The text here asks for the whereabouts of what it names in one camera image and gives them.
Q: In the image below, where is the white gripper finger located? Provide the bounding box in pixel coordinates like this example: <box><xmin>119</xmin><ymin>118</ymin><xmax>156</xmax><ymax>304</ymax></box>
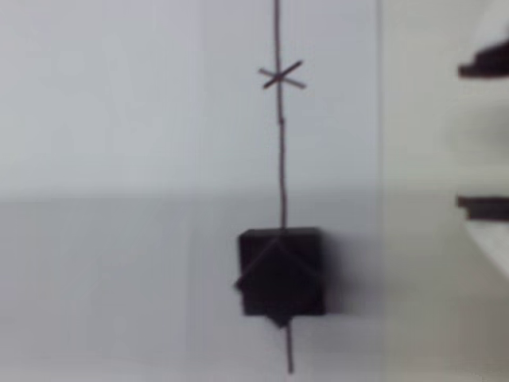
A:
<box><xmin>457</xmin><ymin>37</ymin><xmax>509</xmax><ymax>79</ymax></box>
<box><xmin>456</xmin><ymin>196</ymin><xmax>509</xmax><ymax>287</ymax></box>

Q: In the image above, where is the black cube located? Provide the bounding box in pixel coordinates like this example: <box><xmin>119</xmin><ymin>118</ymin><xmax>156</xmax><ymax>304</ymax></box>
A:
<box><xmin>232</xmin><ymin>227</ymin><xmax>328</xmax><ymax>329</ymax></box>

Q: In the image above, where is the white paper sheet with drawings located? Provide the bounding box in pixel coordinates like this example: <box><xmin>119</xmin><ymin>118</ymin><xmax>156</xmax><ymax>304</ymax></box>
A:
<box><xmin>0</xmin><ymin>0</ymin><xmax>381</xmax><ymax>382</ymax></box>

